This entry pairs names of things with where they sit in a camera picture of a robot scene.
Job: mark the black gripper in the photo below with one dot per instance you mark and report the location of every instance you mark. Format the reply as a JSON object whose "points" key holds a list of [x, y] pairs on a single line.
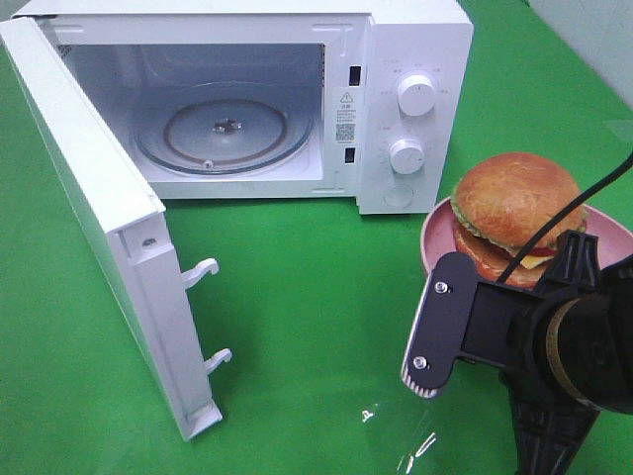
{"points": [[556, 402]]}

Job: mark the white upper microwave knob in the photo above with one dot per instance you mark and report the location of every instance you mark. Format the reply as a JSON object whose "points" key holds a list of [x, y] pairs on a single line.
{"points": [[416, 94]]}

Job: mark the white lower microwave knob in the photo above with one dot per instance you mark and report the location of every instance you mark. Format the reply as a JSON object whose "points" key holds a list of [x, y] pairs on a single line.
{"points": [[407, 156]]}

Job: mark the round white door button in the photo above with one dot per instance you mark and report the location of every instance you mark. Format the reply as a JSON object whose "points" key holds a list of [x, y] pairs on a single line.
{"points": [[398, 196]]}

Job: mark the white warning label sticker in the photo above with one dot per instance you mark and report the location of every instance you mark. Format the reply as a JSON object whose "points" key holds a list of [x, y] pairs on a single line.
{"points": [[345, 111]]}

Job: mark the burger with sesame-free bun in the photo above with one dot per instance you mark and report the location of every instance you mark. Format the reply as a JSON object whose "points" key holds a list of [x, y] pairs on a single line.
{"points": [[502, 202]]}

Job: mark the glass microwave turntable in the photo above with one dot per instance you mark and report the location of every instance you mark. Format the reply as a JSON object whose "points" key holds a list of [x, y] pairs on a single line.
{"points": [[225, 128]]}

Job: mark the pink round plate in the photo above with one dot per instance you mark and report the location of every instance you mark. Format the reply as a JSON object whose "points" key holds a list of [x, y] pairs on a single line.
{"points": [[442, 232]]}

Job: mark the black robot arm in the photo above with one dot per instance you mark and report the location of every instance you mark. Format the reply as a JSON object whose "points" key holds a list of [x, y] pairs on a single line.
{"points": [[616, 333]]}

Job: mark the white microwave oven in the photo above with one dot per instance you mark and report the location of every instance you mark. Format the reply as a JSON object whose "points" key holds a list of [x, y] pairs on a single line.
{"points": [[120, 52]]}

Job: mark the white microwave door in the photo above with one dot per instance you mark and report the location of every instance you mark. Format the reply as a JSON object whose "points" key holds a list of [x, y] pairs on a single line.
{"points": [[124, 223]]}

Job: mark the white microwave knob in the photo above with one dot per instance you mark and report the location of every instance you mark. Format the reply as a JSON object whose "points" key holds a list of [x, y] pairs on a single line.
{"points": [[416, 94], [407, 156]]}

